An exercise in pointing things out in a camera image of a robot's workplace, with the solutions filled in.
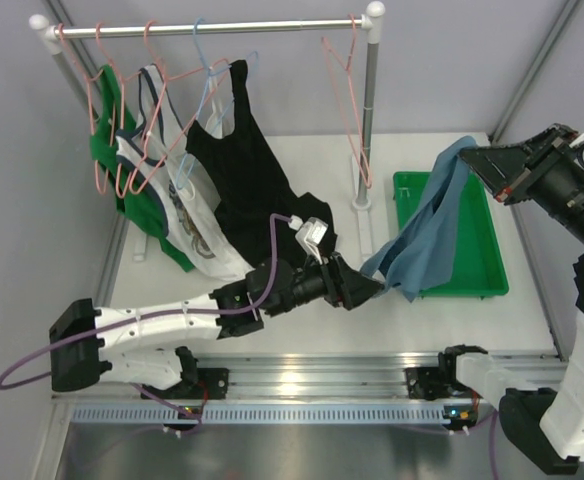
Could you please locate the perforated cable duct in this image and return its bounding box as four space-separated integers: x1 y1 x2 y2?
71 402 476 425

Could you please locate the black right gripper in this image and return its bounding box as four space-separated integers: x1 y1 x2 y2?
455 118 584 243

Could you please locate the black tank top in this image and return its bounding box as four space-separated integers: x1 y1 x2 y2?
186 60 337 267

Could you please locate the green plastic tray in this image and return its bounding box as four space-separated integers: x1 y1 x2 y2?
393 171 509 299

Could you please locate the white printed tank top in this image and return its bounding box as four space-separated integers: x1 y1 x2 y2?
117 64 251 281

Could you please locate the aluminium rail base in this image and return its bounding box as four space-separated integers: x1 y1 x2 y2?
121 352 584 401

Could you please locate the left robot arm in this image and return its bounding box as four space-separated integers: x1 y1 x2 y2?
49 253 383 397

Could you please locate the white garment rack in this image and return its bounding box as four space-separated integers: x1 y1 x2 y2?
29 1 386 260

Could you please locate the pink empty hanger right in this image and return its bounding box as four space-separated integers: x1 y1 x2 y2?
321 14 373 188

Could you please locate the green tank top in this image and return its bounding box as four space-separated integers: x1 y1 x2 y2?
89 65 194 272

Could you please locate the pink hanger far left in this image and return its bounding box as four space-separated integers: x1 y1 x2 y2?
57 23 111 196

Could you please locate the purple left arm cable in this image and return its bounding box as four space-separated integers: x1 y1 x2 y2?
0 213 301 391

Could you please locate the blue wire hanger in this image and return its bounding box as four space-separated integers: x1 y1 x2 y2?
175 17 232 191

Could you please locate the blue tank top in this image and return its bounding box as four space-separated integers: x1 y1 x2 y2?
360 136 477 301

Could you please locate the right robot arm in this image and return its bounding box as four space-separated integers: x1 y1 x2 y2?
438 124 584 475

